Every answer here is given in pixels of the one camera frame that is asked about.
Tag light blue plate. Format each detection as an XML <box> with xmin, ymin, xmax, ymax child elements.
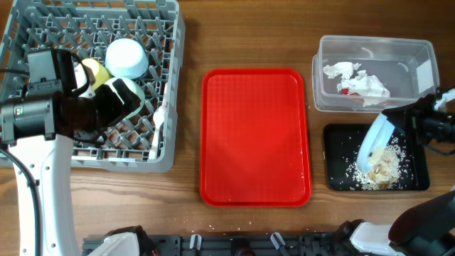
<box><xmin>356</xmin><ymin>114</ymin><xmax>405</xmax><ymax>174</ymax></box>

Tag white plastic spoon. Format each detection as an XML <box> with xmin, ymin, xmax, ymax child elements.
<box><xmin>149</xmin><ymin>126</ymin><xmax>161</xmax><ymax>159</ymax></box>

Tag white napkin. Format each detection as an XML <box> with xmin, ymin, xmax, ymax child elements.
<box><xmin>323</xmin><ymin>62</ymin><xmax>386</xmax><ymax>93</ymax></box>

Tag clear plastic bin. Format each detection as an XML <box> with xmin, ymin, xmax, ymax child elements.
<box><xmin>312</xmin><ymin>36</ymin><xmax>440</xmax><ymax>113</ymax></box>

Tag light blue bowl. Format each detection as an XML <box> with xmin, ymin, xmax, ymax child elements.
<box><xmin>105</xmin><ymin>38</ymin><xmax>149</xmax><ymax>80</ymax></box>

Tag yellow plastic cup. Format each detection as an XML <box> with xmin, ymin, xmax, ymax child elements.
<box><xmin>82</xmin><ymin>58</ymin><xmax>112</xmax><ymax>90</ymax></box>

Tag red plastic tray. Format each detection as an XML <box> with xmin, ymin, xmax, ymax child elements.
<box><xmin>200</xmin><ymin>68</ymin><xmax>312</xmax><ymax>208</ymax></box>

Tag grey dishwasher rack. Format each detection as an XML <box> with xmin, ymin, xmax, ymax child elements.
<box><xmin>1</xmin><ymin>0</ymin><xmax>186</xmax><ymax>173</ymax></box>

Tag green bowl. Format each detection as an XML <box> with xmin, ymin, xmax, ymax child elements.
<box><xmin>105</xmin><ymin>78</ymin><xmax>145</xmax><ymax>118</ymax></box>

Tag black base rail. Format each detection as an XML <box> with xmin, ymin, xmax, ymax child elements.
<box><xmin>81</xmin><ymin>231</ymin><xmax>356</xmax><ymax>256</ymax></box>

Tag red snack wrapper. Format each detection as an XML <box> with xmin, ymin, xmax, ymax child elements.
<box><xmin>341</xmin><ymin>87</ymin><xmax>392</xmax><ymax>108</ymax></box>

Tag food scraps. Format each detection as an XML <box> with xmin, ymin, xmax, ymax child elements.
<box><xmin>335</xmin><ymin>139</ymin><xmax>415</xmax><ymax>191</ymax></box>

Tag white plastic fork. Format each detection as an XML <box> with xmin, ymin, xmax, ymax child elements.
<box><xmin>153</xmin><ymin>83</ymin><xmax>169</xmax><ymax>132</ymax></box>

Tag black tray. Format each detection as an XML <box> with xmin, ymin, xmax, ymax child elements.
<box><xmin>323</xmin><ymin>124</ymin><xmax>430</xmax><ymax>191</ymax></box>

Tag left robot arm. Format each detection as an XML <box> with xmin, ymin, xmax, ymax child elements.
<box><xmin>1</xmin><ymin>48</ymin><xmax>145</xmax><ymax>255</ymax></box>

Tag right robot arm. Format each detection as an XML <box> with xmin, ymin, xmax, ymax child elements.
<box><xmin>333</xmin><ymin>90</ymin><xmax>454</xmax><ymax>255</ymax></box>

